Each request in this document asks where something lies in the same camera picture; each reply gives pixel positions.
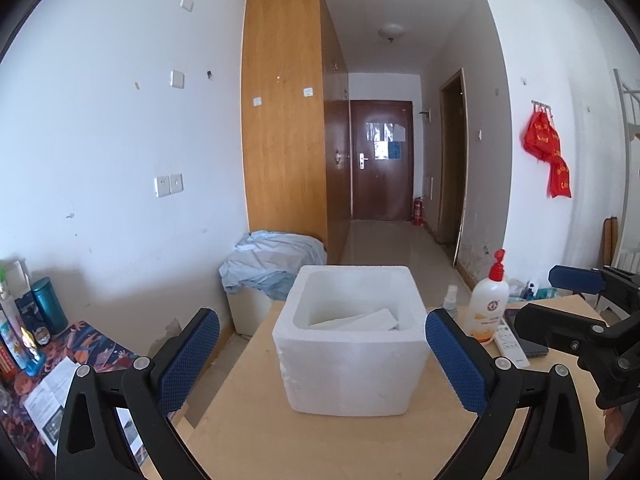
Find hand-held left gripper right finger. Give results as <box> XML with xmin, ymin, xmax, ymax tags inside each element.
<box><xmin>425</xmin><ymin>308</ymin><xmax>590</xmax><ymax>480</ymax></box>

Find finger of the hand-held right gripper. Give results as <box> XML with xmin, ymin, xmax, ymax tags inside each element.
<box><xmin>547</xmin><ymin>264</ymin><xmax>640</xmax><ymax>311</ymax></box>
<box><xmin>514</xmin><ymin>301</ymin><xmax>617</xmax><ymax>362</ymax></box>

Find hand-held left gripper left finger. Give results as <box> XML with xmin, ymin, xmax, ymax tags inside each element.
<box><xmin>55</xmin><ymin>308</ymin><xmax>221</xmax><ymax>480</ymax></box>

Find white foam box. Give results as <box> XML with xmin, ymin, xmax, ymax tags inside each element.
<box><xmin>272</xmin><ymin>264</ymin><xmax>430</xmax><ymax>417</ymax></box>

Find white foam strip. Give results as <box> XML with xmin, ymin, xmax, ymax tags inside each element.
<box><xmin>307</xmin><ymin>308</ymin><xmax>401</xmax><ymax>332</ymax></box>

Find black smartphone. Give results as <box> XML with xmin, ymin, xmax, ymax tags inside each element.
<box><xmin>502</xmin><ymin>307</ymin><xmax>551</xmax><ymax>358</ymax></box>

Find teal printed box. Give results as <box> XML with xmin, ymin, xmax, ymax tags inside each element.
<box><xmin>520</xmin><ymin>285</ymin><xmax>558</xmax><ymax>303</ymax></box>

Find white remote control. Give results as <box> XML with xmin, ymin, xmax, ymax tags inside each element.
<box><xmin>492</xmin><ymin>325</ymin><xmax>530</xmax><ymax>360</ymax></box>

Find brown wooden board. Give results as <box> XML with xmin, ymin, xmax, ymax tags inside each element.
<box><xmin>602</xmin><ymin>217</ymin><xmax>619</xmax><ymax>269</ymax></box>

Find white red-pump lotion bottle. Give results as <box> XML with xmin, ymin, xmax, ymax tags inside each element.
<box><xmin>467</xmin><ymin>249</ymin><xmax>510</xmax><ymax>345</ymax></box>

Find clear blue spray bottle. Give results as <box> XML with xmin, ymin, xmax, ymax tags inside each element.
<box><xmin>441</xmin><ymin>284</ymin><xmax>461</xmax><ymax>321</ymax></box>

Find white storage box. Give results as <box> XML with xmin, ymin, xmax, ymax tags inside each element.
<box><xmin>226</xmin><ymin>287</ymin><xmax>275</xmax><ymax>337</ymax></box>

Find printed blanket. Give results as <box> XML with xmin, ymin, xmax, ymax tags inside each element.
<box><xmin>0</xmin><ymin>320</ymin><xmax>151</xmax><ymax>480</ymax></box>

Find red plastic bag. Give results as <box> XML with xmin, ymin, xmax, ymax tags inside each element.
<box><xmin>523</xmin><ymin>107</ymin><xmax>562</xmax><ymax>161</ymax></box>
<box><xmin>547</xmin><ymin>155</ymin><xmax>572</xmax><ymax>199</ymax></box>

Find grey metal bunk bed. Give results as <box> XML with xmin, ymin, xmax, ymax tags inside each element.
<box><xmin>612</xmin><ymin>69</ymin><xmax>640</xmax><ymax>271</ymax></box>

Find light blue crumpled sheet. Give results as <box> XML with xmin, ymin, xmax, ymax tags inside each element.
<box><xmin>218</xmin><ymin>230</ymin><xmax>328</xmax><ymax>302</ymax></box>

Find teal metal canister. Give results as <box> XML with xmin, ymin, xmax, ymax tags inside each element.
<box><xmin>30</xmin><ymin>276</ymin><xmax>69</xmax><ymax>337</ymax></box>

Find small cartoon figurine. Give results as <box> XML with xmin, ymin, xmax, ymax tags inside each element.
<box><xmin>19</xmin><ymin>327</ymin><xmax>47</xmax><ymax>377</ymax></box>

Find wooden side door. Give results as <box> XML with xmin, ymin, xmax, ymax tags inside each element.
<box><xmin>439</xmin><ymin>69</ymin><xmax>469</xmax><ymax>267</ymax></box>

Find blue white spray can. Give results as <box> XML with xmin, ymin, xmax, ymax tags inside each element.
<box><xmin>0</xmin><ymin>317</ymin><xmax>25</xmax><ymax>368</ymax></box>

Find red box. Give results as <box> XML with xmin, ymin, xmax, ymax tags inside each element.
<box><xmin>0</xmin><ymin>345</ymin><xmax>22</xmax><ymax>383</ymax></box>

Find dark brown entrance door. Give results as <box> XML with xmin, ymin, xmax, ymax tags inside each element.
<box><xmin>349</xmin><ymin>100</ymin><xmax>415</xmax><ymax>222</ymax></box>

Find white bottle green cap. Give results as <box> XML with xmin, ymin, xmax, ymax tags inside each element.
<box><xmin>0</xmin><ymin>259</ymin><xmax>28</xmax><ymax>321</ymax></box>

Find wooden wardrobe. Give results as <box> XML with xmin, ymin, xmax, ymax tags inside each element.
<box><xmin>241</xmin><ymin>0</ymin><xmax>351</xmax><ymax>266</ymax></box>

